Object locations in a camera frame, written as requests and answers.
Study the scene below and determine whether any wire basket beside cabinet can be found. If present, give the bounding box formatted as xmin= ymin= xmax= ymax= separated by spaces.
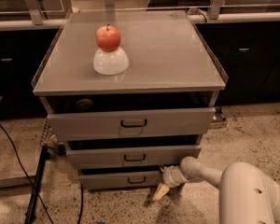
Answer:
xmin=40 ymin=121 xmax=66 ymax=156

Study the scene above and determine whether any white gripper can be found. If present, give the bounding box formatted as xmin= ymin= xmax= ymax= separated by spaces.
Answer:
xmin=153 ymin=165 xmax=186 ymax=201

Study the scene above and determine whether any grey middle drawer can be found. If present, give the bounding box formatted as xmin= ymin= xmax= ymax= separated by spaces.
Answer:
xmin=66 ymin=145 xmax=201 ymax=170

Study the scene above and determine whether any black cable under cabinet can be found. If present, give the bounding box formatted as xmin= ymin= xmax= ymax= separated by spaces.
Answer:
xmin=77 ymin=183 xmax=85 ymax=224

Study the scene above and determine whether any red apple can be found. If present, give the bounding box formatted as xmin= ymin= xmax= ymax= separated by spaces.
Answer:
xmin=95 ymin=24 xmax=120 ymax=52

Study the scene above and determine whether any grey bottom drawer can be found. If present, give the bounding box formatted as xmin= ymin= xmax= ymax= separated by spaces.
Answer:
xmin=79 ymin=168 xmax=161 ymax=190

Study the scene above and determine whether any black floor rail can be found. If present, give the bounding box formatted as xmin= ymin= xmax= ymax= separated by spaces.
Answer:
xmin=24 ymin=147 xmax=49 ymax=224

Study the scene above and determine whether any dark round object in drawer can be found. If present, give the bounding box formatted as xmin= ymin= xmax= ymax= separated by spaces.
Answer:
xmin=74 ymin=98 xmax=93 ymax=113

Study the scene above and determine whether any grey drawer cabinet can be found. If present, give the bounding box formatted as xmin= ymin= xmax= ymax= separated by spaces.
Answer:
xmin=31 ymin=9 xmax=230 ymax=192

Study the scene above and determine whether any dark left counter cabinet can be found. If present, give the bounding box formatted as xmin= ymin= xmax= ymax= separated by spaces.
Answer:
xmin=0 ymin=29 xmax=58 ymax=119

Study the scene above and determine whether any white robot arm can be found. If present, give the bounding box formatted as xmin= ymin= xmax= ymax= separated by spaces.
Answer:
xmin=153 ymin=156 xmax=280 ymax=224

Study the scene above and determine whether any dark right counter cabinet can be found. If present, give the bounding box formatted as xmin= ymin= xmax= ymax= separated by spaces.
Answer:
xmin=197 ymin=21 xmax=280 ymax=105

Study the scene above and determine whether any white upturned bowl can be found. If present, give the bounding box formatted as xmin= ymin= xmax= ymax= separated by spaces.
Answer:
xmin=93 ymin=48 xmax=129 ymax=76

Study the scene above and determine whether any dark counter cabinet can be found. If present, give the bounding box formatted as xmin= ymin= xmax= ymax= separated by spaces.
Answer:
xmin=0 ymin=29 xmax=58 ymax=119
xmin=197 ymin=21 xmax=280 ymax=105

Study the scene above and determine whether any grey top drawer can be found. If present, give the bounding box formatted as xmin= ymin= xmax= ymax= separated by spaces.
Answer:
xmin=48 ymin=107 xmax=215 ymax=141

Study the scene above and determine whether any grey drawer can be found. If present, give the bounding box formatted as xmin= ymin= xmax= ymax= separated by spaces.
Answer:
xmin=66 ymin=145 xmax=201 ymax=170
xmin=48 ymin=107 xmax=215 ymax=141
xmin=79 ymin=168 xmax=161 ymax=190

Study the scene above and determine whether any black floor cable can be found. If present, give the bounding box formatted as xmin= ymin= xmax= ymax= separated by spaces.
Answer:
xmin=0 ymin=117 xmax=55 ymax=224

